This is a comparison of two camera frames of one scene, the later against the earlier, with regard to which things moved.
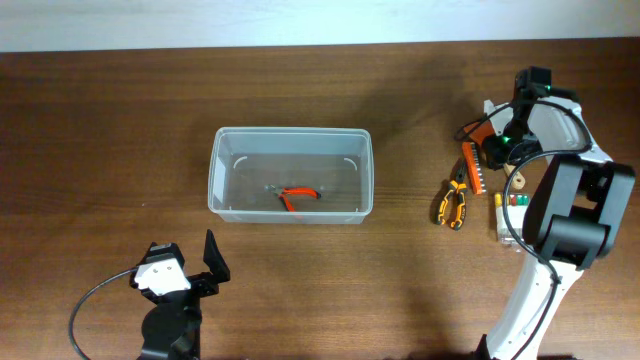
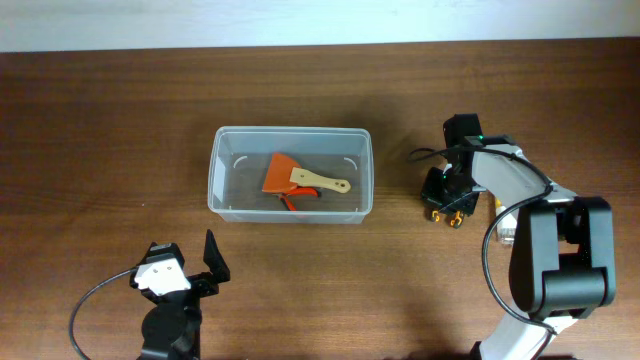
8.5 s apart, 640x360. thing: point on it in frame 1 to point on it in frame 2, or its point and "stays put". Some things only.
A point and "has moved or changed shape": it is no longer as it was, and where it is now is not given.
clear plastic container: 338,162 stays put
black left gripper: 209,284 stays put
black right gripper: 494,156 to 432,201
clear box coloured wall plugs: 517,205 stays put
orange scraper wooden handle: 485,129 has moved or changed shape
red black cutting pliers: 285,191 stays put
